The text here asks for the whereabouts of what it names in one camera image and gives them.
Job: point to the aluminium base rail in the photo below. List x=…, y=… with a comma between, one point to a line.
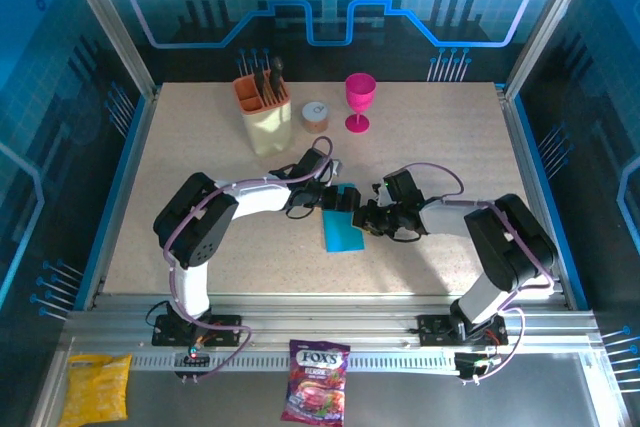
x=325, y=322

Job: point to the purple Fox's candy bag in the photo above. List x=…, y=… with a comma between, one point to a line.
x=315, y=382

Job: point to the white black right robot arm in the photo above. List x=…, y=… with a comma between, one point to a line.
x=445, y=219

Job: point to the blue square paper sheet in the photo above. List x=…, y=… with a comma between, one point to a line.
x=342, y=234

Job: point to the aluminium frame post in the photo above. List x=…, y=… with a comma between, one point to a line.
x=550, y=22
x=111, y=22

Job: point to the small control board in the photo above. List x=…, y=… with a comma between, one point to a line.
x=470, y=364
x=192, y=358

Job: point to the black round-ended utensil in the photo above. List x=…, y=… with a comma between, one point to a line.
x=276, y=69

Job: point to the yellow snack bag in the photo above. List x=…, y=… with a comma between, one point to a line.
x=95, y=392

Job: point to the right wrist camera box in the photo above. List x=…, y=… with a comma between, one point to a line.
x=379, y=193

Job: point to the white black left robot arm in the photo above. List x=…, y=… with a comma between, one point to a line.
x=260, y=197

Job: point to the pink plastic goblet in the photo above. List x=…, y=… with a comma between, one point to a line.
x=359, y=92

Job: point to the blue table edge strip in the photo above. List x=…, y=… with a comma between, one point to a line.
x=547, y=197
x=117, y=197

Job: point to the cream utensil holder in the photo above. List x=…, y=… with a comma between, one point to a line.
x=270, y=132

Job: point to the small round wooden tin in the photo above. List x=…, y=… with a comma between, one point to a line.
x=315, y=119

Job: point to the aluminium table side rail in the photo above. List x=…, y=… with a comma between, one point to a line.
x=532, y=197
x=126, y=197

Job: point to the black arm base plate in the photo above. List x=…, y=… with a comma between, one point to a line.
x=430, y=329
x=225, y=322

